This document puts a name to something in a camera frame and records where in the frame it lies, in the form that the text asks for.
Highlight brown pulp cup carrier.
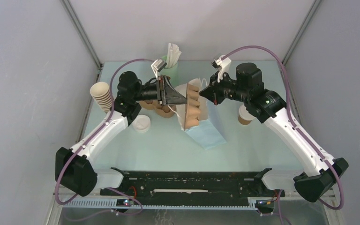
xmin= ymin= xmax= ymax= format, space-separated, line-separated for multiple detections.
xmin=183 ymin=83 xmax=208 ymax=130

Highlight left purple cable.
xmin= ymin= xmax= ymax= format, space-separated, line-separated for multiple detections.
xmin=54 ymin=58 xmax=156 ymax=217

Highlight stack of white lids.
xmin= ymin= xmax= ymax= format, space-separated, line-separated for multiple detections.
xmin=132 ymin=115 xmax=151 ymax=133

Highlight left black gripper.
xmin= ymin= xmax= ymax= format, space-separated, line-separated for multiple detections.
xmin=133 ymin=75 xmax=188 ymax=106

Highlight purple cable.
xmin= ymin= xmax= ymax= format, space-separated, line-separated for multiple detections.
xmin=54 ymin=58 xmax=156 ymax=217
xmin=222 ymin=45 xmax=345 ymax=225

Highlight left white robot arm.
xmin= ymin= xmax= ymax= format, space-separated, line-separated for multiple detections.
xmin=55 ymin=71 xmax=187 ymax=196

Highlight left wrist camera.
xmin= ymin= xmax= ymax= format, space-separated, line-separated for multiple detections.
xmin=151 ymin=58 xmax=167 ymax=79

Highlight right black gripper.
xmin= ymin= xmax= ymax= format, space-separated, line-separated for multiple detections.
xmin=200 ymin=70 xmax=249 ymax=105

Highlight white wrapped straws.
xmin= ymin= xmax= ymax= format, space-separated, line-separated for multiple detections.
xmin=165 ymin=43 xmax=181 ymax=68

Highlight light blue paper bag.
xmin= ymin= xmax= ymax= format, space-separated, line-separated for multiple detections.
xmin=175 ymin=78 xmax=226 ymax=150

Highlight green cup holder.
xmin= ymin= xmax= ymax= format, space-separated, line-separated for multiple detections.
xmin=159 ymin=57 xmax=180 ymax=87

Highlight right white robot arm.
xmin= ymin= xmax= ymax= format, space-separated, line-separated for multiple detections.
xmin=200 ymin=63 xmax=349 ymax=203

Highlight brown paper coffee cup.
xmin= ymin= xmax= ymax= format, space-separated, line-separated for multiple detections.
xmin=238 ymin=105 xmax=256 ymax=126

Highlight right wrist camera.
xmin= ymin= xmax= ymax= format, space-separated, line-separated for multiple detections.
xmin=211 ymin=55 xmax=232 ymax=83

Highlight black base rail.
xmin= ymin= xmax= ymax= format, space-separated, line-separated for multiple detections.
xmin=117 ymin=171 xmax=279 ymax=208

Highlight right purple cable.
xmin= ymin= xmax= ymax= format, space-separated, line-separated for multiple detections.
xmin=222 ymin=45 xmax=345 ymax=225

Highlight stack of brown paper cups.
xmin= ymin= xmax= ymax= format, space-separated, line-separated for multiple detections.
xmin=90 ymin=82 xmax=112 ymax=113

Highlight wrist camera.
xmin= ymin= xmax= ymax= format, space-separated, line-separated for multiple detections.
xmin=211 ymin=55 xmax=232 ymax=83
xmin=151 ymin=58 xmax=167 ymax=79

